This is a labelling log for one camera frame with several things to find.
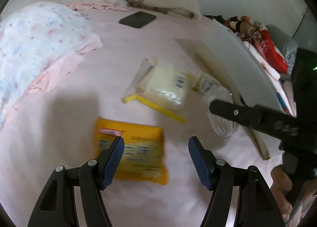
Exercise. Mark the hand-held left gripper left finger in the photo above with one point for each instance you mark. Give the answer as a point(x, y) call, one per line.
point(112, 162)

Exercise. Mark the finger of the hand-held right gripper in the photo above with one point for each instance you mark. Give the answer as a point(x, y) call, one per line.
point(235, 112)

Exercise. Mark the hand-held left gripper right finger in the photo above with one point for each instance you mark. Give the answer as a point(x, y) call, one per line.
point(199, 165)

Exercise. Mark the clear ribbed plastic jar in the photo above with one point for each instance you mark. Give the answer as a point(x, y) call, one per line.
point(223, 125)

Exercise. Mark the yellow biscuit packet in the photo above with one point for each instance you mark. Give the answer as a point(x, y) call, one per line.
point(143, 157)

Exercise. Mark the white storage box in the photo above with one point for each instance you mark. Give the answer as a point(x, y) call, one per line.
point(247, 68)

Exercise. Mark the clear snack bag yellow zip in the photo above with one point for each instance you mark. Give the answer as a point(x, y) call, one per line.
point(163, 83)

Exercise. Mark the person's right hand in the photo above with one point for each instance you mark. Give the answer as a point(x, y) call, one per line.
point(279, 179)

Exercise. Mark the small pale yellow packet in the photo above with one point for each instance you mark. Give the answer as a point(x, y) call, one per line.
point(204, 83)

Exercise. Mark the grey cloth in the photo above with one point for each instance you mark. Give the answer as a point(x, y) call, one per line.
point(289, 46)

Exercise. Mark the red patterned cloth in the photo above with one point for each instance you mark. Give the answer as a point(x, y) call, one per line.
point(272, 51)

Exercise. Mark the black smartphone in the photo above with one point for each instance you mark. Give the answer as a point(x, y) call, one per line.
point(137, 20)

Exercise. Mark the large floral pillow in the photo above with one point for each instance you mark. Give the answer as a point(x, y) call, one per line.
point(37, 43)

